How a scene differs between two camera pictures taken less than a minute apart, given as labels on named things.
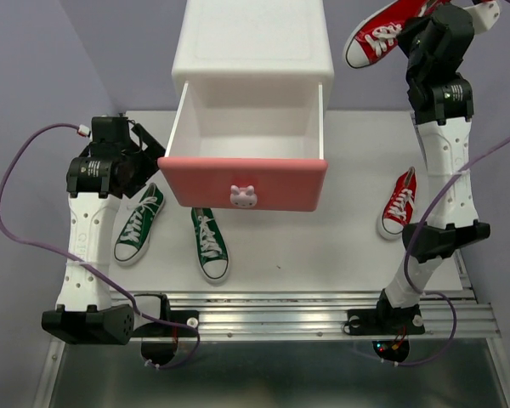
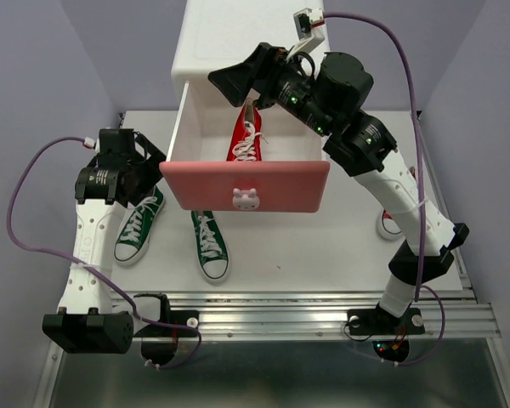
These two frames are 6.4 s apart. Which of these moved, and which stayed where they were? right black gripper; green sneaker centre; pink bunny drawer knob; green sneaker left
Moved: right black gripper
Stayed: green sneaker left; pink bunny drawer knob; green sneaker centre
